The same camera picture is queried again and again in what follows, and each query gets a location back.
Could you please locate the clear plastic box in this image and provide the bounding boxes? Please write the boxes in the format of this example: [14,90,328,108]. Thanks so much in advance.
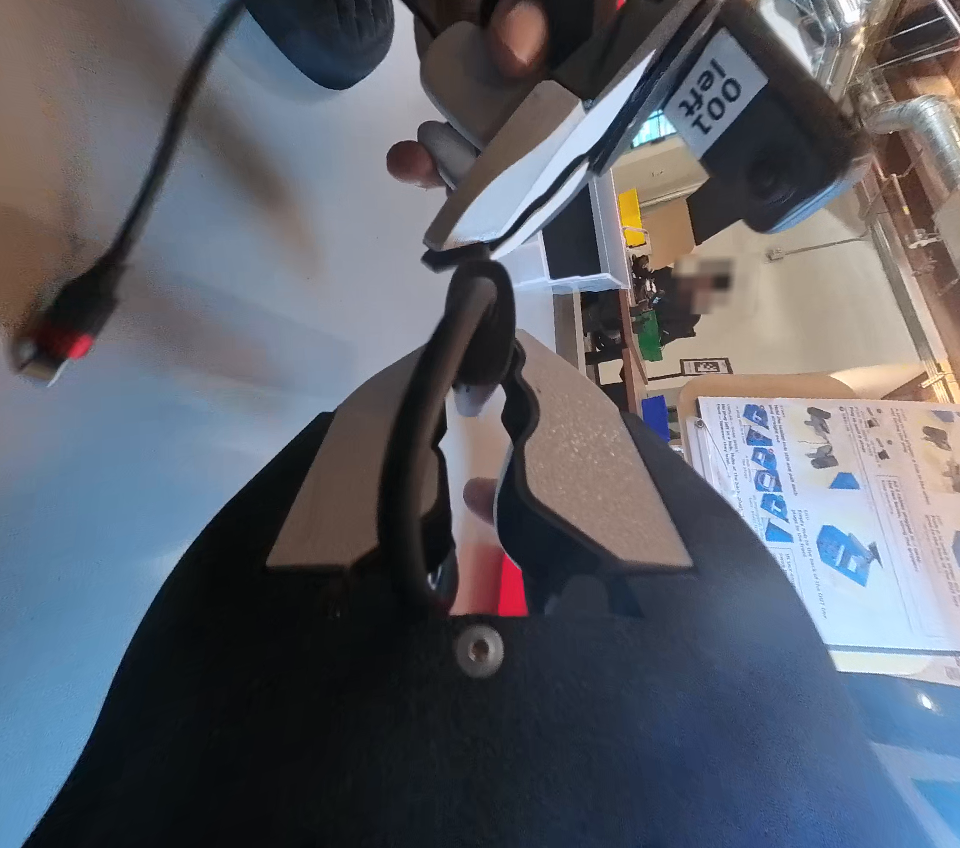
[540,173,633,295]

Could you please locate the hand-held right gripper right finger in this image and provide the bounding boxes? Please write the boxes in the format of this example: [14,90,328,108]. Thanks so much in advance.
[493,330,696,574]

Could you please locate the black usb cable red ends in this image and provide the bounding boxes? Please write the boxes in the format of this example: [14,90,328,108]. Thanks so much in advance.
[7,0,444,387]

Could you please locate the yellow plastic bin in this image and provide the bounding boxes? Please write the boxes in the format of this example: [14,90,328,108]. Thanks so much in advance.
[617,188,648,250]

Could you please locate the metal ventilation duct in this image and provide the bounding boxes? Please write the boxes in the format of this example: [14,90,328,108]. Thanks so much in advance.
[862,94,960,185]

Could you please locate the black foam pad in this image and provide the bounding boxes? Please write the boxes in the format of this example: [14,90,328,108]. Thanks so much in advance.
[546,229,601,280]

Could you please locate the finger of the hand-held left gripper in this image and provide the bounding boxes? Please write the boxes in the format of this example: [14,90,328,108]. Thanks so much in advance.
[423,49,663,249]
[487,146,605,261]

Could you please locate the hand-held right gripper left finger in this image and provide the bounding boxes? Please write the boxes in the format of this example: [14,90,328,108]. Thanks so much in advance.
[266,345,455,573]

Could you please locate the person's right hand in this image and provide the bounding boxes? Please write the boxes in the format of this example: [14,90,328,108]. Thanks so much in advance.
[463,476,501,528]

